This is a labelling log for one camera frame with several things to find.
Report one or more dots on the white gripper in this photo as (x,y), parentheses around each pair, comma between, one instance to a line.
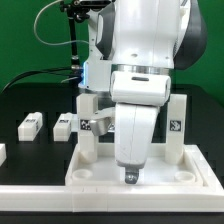
(134,128)

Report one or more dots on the white desk top tray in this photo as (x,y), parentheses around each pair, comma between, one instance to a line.
(157,172)

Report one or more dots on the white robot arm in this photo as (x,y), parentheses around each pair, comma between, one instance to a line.
(136,43)

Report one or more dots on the white L-shaped corner fence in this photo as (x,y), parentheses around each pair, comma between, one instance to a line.
(129,198)

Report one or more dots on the white block at left edge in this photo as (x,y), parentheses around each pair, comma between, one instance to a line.
(3,155)

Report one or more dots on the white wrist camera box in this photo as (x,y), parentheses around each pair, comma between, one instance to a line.
(139,88)

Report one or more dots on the black camera stand pole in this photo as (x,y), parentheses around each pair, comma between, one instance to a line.
(77,12)

